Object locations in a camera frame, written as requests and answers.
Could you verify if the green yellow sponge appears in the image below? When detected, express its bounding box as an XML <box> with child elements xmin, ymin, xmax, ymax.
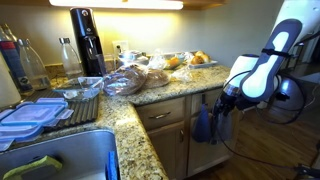
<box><xmin>3</xmin><ymin>156</ymin><xmax>63</xmax><ymax>180</ymax></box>

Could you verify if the wooden corner cabinet door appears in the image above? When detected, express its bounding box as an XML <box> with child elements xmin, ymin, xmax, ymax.
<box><xmin>148</xmin><ymin>122</ymin><xmax>185</xmax><ymax>180</ymax></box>

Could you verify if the bowl with orange fruit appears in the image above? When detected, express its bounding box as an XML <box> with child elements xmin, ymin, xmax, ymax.
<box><xmin>164</xmin><ymin>54</ymin><xmax>184</xmax><ymax>70</ymax></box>

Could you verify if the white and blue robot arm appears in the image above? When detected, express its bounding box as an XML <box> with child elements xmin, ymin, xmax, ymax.
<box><xmin>213</xmin><ymin>19</ymin><xmax>302</xmax><ymax>117</ymax></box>

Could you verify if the blue sponge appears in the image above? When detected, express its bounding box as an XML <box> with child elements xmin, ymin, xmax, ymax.
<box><xmin>106</xmin><ymin>151</ymin><xmax>118</xmax><ymax>180</ymax></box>

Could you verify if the glass lidded container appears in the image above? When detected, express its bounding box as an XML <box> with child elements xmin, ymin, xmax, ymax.
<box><xmin>118</xmin><ymin>50</ymin><xmax>148</xmax><ymax>65</ymax></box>

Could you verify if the blue lid food container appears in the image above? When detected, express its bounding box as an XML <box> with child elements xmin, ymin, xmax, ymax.
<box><xmin>0</xmin><ymin>98</ymin><xmax>73</xmax><ymax>151</ymax></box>

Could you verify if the clear plastic bottle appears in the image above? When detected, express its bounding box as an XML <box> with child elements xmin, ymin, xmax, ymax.
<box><xmin>59</xmin><ymin>38</ymin><xmax>83</xmax><ymax>79</ymax></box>

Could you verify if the black cable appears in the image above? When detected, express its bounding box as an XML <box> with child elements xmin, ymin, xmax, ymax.
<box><xmin>213</xmin><ymin>71</ymin><xmax>320</xmax><ymax>171</ymax></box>

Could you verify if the bagged brown bread loaf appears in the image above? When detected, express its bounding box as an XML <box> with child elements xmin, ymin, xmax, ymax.
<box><xmin>103</xmin><ymin>64</ymin><xmax>147</xmax><ymax>96</ymax></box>

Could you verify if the blue cloth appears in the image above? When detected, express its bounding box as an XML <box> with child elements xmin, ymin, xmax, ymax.
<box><xmin>192</xmin><ymin>104</ymin><xmax>211</xmax><ymax>143</ymax></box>

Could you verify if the white wall outlet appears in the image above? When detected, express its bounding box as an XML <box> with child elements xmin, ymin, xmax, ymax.
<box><xmin>112</xmin><ymin>40</ymin><xmax>129</xmax><ymax>55</ymax></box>

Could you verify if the stainless steel sink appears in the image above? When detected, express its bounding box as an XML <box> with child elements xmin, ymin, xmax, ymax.
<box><xmin>0</xmin><ymin>129</ymin><xmax>120</xmax><ymax>180</ymax></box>

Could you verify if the wooden drawer front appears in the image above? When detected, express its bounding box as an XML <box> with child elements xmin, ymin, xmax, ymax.
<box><xmin>136</xmin><ymin>97</ymin><xmax>185</xmax><ymax>130</ymax></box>

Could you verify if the clear glass bottle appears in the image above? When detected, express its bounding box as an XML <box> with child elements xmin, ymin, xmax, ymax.
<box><xmin>18</xmin><ymin>39</ymin><xmax>50</xmax><ymax>90</ymax></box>

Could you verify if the metal drawer handle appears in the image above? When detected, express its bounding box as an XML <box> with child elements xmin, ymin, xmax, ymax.
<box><xmin>148</xmin><ymin>111</ymin><xmax>171</xmax><ymax>119</ymax></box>

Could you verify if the under cabinet light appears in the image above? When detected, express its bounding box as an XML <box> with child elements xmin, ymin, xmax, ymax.
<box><xmin>49</xmin><ymin>0</ymin><xmax>183</xmax><ymax>10</ymax></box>

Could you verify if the clear glass bowl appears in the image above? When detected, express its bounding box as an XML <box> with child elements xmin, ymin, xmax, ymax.
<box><xmin>53</xmin><ymin>77</ymin><xmax>104</xmax><ymax>101</ymax></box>

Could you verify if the black soda maker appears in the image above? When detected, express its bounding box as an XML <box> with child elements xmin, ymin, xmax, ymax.
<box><xmin>70</xmin><ymin>8</ymin><xmax>106</xmax><ymax>76</ymax></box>

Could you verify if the black dish drying mat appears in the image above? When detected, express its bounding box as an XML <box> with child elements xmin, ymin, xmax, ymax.
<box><xmin>22</xmin><ymin>89</ymin><xmax>99</xmax><ymax>132</ymax></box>

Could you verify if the metal cabinet door handle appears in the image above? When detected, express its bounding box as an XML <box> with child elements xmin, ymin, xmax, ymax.
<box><xmin>180</xmin><ymin>129</ymin><xmax>184</xmax><ymax>142</ymax></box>

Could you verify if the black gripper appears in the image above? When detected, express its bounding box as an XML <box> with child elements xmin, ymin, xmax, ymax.
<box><xmin>213</xmin><ymin>87</ymin><xmax>239</xmax><ymax>117</ymax></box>

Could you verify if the tray of bread rolls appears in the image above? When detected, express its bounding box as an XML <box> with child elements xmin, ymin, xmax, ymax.
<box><xmin>185</xmin><ymin>51</ymin><xmax>217</xmax><ymax>69</ymax></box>

